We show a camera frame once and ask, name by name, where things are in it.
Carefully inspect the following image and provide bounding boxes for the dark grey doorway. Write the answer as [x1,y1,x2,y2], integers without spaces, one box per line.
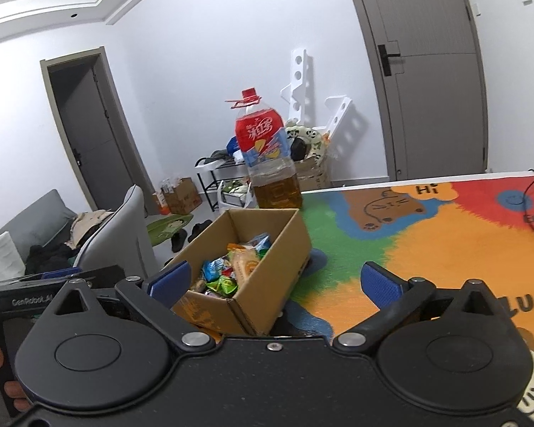
[40,46,154,216]

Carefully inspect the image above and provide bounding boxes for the beige clothes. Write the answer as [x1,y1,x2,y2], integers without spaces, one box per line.
[64,209,116,250]

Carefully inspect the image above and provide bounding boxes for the white pillow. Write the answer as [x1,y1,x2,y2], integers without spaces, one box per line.
[0,231,25,285]

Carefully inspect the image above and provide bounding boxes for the grey chair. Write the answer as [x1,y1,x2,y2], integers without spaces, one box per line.
[73,184,157,276]

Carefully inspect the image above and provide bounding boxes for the black door handle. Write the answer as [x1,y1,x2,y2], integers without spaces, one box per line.
[377,42,402,76]

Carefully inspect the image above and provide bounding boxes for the small blue snack packet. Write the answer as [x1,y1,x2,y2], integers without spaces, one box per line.
[250,232,273,256]

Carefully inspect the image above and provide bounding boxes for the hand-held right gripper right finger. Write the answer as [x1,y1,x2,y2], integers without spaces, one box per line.
[333,262,506,351]

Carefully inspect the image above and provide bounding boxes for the grey room door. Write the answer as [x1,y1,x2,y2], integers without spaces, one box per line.
[342,0,490,182]

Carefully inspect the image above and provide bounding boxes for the large iced tea bottle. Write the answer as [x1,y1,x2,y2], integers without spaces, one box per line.
[225,88,303,210]

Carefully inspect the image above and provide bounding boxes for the green floor mat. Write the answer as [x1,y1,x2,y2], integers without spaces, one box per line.
[146,214,194,245]

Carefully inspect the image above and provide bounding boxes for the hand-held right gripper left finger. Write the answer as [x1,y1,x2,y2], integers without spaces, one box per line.
[49,260,215,351]

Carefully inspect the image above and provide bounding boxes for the white perforated rack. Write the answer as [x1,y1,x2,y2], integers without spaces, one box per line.
[279,48,353,143]

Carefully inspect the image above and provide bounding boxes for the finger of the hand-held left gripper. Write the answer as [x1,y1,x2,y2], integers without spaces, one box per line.
[15,265,126,290]

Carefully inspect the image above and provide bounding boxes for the printed cardboard box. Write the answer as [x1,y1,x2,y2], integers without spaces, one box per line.
[294,153,332,192]

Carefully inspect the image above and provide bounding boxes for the colourful cartoon table mat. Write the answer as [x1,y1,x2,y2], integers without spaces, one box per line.
[271,169,534,427]

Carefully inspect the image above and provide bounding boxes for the grey sofa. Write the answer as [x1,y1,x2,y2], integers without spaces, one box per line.
[0,189,78,285]

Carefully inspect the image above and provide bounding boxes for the green snack packet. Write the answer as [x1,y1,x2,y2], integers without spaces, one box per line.
[206,276,240,298]

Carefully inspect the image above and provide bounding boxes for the tan clear snack packet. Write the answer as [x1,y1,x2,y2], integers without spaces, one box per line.
[228,242,268,296]

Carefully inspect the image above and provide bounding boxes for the brown cardboard box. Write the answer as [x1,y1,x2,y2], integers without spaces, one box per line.
[169,208,313,336]

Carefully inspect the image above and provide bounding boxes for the panda plush toy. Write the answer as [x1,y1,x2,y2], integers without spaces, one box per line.
[285,120,332,161]

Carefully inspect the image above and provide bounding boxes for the dark clothes pile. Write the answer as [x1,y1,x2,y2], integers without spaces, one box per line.
[24,242,78,274]

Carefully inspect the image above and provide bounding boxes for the small cardboard box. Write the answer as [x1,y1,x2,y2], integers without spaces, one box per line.
[153,177,203,215]

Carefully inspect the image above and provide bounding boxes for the white plastic bag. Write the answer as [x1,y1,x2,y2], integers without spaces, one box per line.
[218,179,256,210]

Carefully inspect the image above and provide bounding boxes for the black shoe rack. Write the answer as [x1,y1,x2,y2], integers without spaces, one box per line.
[195,155,250,212]

